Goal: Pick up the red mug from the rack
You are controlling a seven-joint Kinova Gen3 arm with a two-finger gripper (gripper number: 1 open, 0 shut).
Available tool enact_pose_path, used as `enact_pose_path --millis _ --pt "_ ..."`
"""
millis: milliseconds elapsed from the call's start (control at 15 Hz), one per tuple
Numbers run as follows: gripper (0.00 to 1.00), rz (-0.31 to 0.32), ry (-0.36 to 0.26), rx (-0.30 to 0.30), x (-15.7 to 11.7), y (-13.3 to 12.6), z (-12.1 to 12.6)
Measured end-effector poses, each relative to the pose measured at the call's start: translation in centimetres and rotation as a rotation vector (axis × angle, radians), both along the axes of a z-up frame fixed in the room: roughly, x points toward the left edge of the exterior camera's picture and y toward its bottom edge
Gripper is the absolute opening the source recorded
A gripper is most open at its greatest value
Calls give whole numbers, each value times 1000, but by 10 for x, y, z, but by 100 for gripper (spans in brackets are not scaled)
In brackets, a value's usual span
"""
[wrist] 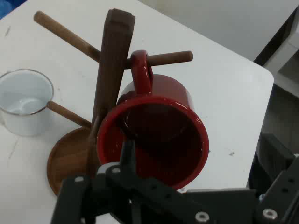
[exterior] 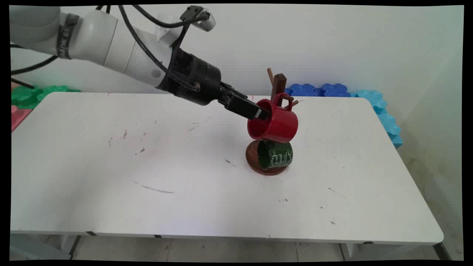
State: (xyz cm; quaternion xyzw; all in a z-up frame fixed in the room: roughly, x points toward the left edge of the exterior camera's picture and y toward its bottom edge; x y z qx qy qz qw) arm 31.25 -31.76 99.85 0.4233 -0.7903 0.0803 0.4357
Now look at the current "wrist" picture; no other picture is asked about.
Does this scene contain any white shelf unit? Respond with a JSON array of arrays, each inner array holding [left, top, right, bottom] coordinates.
[[253, 4, 299, 98]]

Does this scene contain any red ceramic mug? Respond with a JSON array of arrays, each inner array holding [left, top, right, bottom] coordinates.
[[96, 49, 210, 191]]

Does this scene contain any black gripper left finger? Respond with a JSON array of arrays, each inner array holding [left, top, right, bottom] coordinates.
[[50, 139, 218, 224]]

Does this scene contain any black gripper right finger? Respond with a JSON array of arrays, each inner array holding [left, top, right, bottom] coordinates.
[[248, 133, 299, 224]]

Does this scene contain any clear glass cup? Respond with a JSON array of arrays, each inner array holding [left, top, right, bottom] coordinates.
[[0, 69, 55, 137]]

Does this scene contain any dark wooden mug tree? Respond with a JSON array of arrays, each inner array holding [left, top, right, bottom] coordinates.
[[33, 8, 194, 196]]

